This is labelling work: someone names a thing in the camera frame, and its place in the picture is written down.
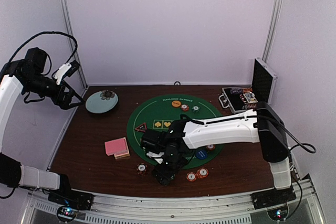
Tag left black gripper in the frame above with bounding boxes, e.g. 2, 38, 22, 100
23, 72, 85, 110

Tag black white chip stack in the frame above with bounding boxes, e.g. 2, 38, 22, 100
136, 163, 148, 175

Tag red chips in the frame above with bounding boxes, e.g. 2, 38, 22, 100
181, 104, 190, 111
206, 144, 216, 151
186, 172, 197, 182

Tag orange chip stack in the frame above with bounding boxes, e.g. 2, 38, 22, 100
196, 167, 209, 179

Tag blue small blind button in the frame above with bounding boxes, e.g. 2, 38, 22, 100
195, 149, 208, 160

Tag triangular black red dealer button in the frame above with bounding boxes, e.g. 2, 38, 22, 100
134, 122, 147, 133

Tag red playing card deck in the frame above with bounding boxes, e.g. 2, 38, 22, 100
104, 137, 128, 156

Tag orange big blind button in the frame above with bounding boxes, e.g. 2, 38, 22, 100
172, 100, 181, 108

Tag green chips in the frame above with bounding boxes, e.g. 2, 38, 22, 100
192, 105, 200, 112

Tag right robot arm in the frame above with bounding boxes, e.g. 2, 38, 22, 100
140, 102, 292, 204

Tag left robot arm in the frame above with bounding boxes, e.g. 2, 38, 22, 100
1, 47, 85, 205

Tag light blue flower plate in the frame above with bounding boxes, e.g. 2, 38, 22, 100
85, 90, 119, 114

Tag playing card box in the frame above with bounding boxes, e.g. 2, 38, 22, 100
114, 151, 130, 159

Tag round green poker mat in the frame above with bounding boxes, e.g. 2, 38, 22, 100
127, 94, 223, 165

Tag aluminium poker chip case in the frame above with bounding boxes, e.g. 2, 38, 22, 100
218, 58, 278, 114

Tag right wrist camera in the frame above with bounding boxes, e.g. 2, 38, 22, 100
146, 151, 164, 164

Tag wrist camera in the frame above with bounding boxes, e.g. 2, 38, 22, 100
53, 60, 80, 86
146, 151, 164, 164

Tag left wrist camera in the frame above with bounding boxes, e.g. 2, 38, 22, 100
53, 60, 80, 86

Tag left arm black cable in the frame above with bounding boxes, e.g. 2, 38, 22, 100
9, 30, 78, 65

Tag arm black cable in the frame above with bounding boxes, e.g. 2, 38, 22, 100
9, 30, 78, 65
178, 110, 317, 154

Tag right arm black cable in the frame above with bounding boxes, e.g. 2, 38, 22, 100
178, 110, 317, 154

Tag aluminium front rail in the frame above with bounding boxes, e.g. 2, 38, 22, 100
19, 179, 327, 223

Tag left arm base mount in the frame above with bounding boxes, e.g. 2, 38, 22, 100
47, 190, 94, 210

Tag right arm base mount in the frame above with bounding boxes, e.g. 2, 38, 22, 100
251, 188, 296, 209

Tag left aluminium frame post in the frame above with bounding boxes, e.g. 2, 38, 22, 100
60, 0, 88, 90

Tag aluminium frame post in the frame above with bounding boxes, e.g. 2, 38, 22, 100
60, 0, 88, 90
262, 0, 283, 63

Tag right aluminium frame post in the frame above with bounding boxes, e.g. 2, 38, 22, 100
262, 0, 283, 63

